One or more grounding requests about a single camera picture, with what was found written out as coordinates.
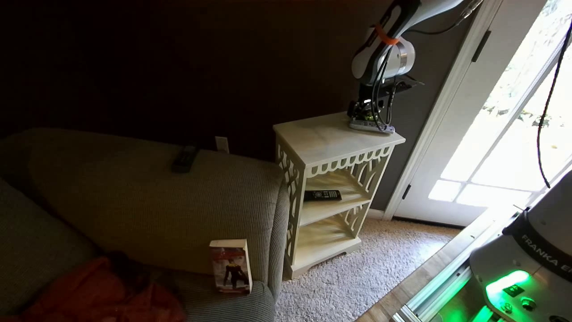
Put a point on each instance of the white wooden side table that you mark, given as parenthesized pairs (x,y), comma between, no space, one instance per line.
(325,152)

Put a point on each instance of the grey remote on table top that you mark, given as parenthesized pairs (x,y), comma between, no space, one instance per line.
(373,127)

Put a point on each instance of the white wall outlet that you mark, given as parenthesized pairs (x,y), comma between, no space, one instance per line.
(223,143)

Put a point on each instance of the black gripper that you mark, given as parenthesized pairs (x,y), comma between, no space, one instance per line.
(375,104)

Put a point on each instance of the white glass door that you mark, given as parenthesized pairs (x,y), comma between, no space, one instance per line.
(478,152)

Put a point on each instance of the orange red blanket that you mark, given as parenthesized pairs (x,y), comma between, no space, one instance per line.
(103,292)

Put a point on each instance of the black remote on shelf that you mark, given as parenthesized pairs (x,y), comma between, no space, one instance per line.
(316,195)

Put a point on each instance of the black remote on sofa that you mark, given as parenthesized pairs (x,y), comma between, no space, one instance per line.
(185,160)

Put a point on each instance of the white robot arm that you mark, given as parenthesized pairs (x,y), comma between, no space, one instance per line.
(385,56)

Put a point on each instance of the paperback book red cover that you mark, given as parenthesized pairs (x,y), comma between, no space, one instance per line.
(232,265)

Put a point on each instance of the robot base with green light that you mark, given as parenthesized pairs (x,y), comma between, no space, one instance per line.
(527,272)

